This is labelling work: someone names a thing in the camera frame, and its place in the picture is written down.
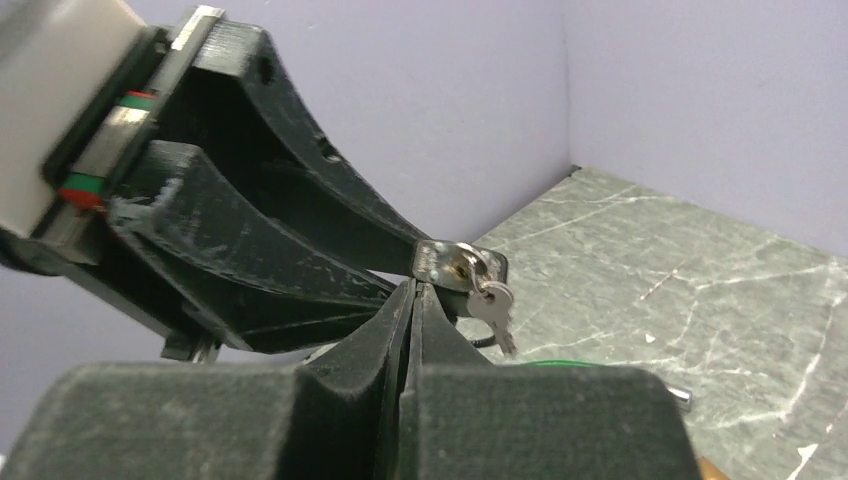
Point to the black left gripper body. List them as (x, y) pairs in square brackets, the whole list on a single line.
[(71, 238)]

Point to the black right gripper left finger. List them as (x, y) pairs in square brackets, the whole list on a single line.
[(332, 418)]

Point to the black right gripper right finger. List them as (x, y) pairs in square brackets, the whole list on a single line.
[(463, 417)]

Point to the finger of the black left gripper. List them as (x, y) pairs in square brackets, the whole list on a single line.
[(240, 106), (257, 286)]

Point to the green cable lock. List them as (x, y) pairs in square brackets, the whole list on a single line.
[(562, 363)]

